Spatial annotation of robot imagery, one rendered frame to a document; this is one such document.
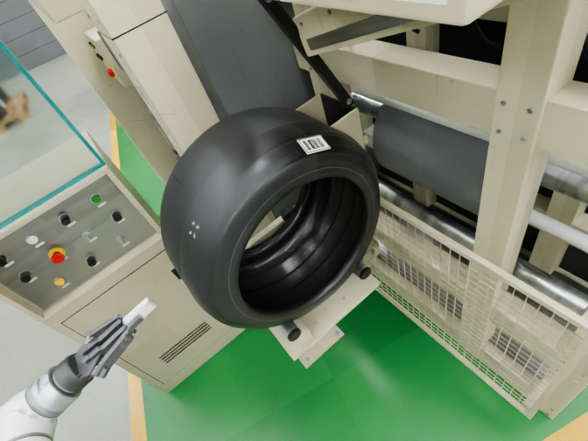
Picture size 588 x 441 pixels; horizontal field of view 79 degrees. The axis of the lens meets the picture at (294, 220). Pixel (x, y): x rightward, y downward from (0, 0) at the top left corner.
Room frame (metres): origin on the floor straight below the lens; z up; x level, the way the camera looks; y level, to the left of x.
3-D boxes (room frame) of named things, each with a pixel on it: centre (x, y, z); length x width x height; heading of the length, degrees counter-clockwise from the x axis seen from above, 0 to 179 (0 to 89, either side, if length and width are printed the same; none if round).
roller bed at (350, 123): (1.04, -0.23, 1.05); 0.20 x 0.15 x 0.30; 20
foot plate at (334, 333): (0.94, 0.16, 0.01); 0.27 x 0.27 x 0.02; 20
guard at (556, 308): (0.60, -0.33, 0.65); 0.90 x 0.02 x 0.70; 20
